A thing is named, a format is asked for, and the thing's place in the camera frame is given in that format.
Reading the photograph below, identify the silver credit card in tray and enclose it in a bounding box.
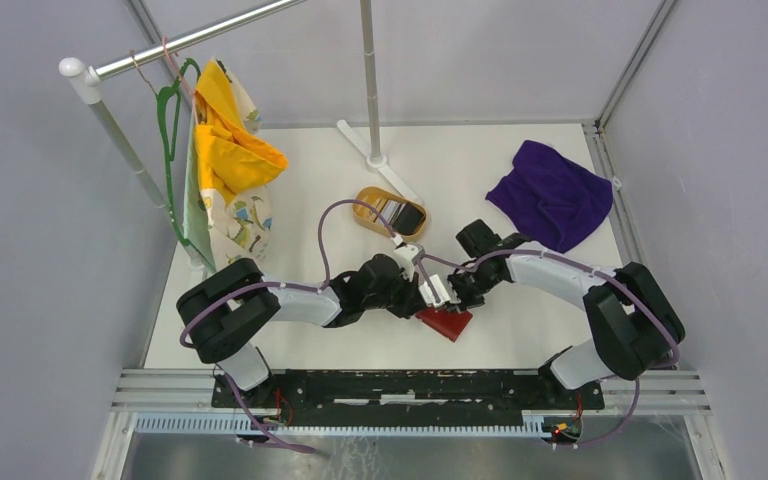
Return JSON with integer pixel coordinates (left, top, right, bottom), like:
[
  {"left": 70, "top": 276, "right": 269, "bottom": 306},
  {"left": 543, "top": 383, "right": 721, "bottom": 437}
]
[{"left": 380, "top": 199, "right": 405, "bottom": 223}]

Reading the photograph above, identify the white cable duct strip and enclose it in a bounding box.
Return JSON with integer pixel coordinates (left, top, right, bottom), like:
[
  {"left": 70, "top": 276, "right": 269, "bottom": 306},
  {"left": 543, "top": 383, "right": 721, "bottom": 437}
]
[{"left": 134, "top": 410, "right": 550, "bottom": 439}]

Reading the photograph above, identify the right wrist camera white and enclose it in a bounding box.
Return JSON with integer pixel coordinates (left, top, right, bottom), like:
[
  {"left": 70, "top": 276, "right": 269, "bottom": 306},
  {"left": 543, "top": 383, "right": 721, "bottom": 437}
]
[{"left": 419, "top": 274, "right": 453, "bottom": 308}]

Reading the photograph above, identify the purple cloth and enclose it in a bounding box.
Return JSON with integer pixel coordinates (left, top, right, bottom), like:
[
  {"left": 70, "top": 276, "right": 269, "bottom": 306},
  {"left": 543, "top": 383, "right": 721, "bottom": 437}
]
[{"left": 485, "top": 140, "right": 613, "bottom": 253}]

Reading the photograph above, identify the black credit card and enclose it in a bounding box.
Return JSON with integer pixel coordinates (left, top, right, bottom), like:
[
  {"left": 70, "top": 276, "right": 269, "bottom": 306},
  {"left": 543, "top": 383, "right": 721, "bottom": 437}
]
[{"left": 391, "top": 203, "right": 426, "bottom": 236}]

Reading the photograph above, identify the yellow dinosaur print garment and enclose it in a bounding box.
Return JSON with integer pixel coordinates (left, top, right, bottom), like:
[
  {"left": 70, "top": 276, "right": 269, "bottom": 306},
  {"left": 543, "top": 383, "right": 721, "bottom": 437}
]
[{"left": 191, "top": 57, "right": 289, "bottom": 270}]

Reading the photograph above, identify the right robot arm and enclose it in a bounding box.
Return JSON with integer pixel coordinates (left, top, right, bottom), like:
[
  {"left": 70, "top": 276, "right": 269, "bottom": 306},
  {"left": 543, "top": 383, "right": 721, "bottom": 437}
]
[{"left": 447, "top": 220, "right": 686, "bottom": 408}]

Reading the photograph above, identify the oval wooden tray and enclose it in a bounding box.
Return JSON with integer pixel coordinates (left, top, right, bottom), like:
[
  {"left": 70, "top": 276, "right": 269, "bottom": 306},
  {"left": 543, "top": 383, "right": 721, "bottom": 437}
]
[{"left": 351, "top": 186, "right": 429, "bottom": 241}]

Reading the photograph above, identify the green clothes hanger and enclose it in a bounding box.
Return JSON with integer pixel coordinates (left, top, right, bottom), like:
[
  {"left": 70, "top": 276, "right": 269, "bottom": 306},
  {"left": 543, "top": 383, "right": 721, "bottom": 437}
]
[{"left": 154, "top": 57, "right": 201, "bottom": 247}]

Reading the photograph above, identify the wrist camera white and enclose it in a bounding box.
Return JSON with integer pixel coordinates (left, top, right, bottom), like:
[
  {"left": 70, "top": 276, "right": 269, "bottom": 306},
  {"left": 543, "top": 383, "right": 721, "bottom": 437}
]
[
  {"left": 419, "top": 274, "right": 453, "bottom": 308},
  {"left": 393, "top": 243, "right": 424, "bottom": 283}
]

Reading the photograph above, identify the red card holder wallet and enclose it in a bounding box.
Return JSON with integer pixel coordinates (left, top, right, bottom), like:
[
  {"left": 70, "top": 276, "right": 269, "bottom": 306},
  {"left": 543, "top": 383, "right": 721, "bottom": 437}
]
[{"left": 416, "top": 308, "right": 473, "bottom": 342}]

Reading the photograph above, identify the metal clothes rack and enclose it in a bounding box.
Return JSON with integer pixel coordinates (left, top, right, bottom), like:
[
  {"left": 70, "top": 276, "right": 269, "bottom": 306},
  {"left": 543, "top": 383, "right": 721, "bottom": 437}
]
[{"left": 57, "top": 0, "right": 424, "bottom": 273}]

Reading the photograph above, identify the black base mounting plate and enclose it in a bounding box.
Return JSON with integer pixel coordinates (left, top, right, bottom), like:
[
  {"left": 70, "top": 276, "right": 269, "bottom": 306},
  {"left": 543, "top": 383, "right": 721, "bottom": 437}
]
[{"left": 242, "top": 369, "right": 605, "bottom": 427}]

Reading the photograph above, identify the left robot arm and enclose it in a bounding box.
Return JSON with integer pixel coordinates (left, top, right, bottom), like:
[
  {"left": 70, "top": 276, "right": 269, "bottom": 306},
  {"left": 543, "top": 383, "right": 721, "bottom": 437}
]
[{"left": 176, "top": 254, "right": 427, "bottom": 408}]

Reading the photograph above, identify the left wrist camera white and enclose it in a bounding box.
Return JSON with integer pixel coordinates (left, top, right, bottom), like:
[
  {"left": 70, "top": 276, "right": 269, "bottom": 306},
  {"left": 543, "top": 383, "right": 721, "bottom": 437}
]
[{"left": 393, "top": 243, "right": 424, "bottom": 283}]

